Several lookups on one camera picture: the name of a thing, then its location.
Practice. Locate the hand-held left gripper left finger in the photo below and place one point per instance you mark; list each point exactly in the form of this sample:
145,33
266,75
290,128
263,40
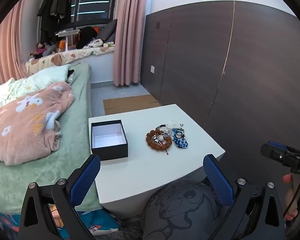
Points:
86,177

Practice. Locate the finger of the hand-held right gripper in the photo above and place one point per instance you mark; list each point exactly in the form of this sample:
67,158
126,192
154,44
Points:
275,153

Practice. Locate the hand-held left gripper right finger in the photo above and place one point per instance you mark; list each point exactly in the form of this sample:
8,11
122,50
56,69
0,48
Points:
216,175

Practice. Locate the black jewelry box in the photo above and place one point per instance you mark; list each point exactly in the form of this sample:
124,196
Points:
108,152

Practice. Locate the gold butterfly hair clip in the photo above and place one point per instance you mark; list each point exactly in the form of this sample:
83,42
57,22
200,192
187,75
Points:
173,125

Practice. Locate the person's right hand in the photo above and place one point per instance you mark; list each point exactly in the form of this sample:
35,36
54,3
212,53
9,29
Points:
290,202

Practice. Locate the blue patterned floor mat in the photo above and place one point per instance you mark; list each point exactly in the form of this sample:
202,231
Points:
100,223

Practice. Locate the person's grey printed pant leg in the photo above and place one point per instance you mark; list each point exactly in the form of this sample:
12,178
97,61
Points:
185,212

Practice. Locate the white side table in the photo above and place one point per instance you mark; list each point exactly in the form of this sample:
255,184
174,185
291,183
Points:
145,170

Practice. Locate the pink floral blanket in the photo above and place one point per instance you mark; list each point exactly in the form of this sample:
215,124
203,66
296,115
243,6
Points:
27,127

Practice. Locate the green bed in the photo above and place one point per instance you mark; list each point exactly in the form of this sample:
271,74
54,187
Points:
80,100

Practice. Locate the flat brown cardboard sheet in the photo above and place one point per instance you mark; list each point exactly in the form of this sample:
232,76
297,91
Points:
130,103

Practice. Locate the pale green floral quilt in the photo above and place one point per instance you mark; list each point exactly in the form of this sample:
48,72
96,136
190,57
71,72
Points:
45,76

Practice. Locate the floral window seat cushion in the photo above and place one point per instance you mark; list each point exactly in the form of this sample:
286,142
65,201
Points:
65,57

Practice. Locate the white printed cloth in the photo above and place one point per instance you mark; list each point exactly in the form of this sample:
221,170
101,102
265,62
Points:
92,44

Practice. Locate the pile of plush toys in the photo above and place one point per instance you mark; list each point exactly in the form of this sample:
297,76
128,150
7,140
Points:
41,51

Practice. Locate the orange box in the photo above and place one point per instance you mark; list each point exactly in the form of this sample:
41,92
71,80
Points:
62,45

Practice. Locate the green and white box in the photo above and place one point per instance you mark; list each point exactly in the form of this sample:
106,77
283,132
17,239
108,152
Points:
109,44

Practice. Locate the black bag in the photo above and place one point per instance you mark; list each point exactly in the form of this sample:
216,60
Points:
86,36

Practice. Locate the white small stand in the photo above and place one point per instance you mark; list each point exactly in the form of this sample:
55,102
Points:
67,33

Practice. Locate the grey pillow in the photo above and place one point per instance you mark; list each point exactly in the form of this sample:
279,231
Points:
107,30

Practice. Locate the narrow pink curtain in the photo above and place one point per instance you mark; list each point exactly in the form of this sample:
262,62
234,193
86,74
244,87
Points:
7,50

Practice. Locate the wide pink curtain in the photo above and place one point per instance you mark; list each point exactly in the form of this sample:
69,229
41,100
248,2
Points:
130,30

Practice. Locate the black hanging coat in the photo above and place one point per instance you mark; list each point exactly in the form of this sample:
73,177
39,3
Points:
45,17

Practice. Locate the dark framed window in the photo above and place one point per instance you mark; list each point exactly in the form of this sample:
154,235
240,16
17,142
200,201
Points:
95,5

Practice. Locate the grey hanging coat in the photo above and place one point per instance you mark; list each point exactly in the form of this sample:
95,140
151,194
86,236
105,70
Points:
60,0

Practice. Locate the white wall socket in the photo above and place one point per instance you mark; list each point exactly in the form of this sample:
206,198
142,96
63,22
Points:
152,69

